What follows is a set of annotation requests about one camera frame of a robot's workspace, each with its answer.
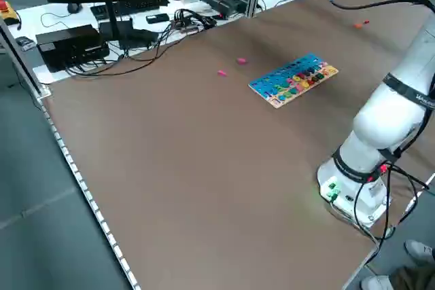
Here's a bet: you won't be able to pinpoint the cable hub with plugs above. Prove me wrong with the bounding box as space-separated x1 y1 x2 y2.
173 8 218 35

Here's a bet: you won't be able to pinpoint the black desk cables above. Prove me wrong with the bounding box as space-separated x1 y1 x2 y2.
64 21 177 79

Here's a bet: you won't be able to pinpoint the person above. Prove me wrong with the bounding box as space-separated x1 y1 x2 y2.
360 239 435 290

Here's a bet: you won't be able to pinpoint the black keyboard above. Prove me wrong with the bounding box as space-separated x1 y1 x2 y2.
90 0 170 21

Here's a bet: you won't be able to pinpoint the black arm base cable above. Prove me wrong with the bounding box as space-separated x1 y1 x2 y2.
353 160 430 252

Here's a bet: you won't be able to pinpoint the small grey desk device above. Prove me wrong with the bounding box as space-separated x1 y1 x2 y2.
16 36 37 50

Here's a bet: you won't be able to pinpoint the black monitor stand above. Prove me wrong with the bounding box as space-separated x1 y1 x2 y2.
96 0 160 50

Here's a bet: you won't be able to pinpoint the red emergency stop button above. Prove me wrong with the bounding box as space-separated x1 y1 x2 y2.
0 0 20 26

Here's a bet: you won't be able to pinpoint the blue wooden toy board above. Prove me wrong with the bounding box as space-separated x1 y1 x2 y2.
247 52 339 109

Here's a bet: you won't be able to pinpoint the small black handheld device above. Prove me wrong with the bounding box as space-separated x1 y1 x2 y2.
145 13 170 24

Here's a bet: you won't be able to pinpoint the aluminium table edge rail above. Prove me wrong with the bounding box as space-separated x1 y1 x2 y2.
40 96 142 290

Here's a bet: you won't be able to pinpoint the large black electronics box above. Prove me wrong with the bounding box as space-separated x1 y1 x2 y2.
35 24 110 73

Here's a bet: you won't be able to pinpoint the aluminium corner frame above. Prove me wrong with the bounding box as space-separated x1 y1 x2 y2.
0 18 52 99

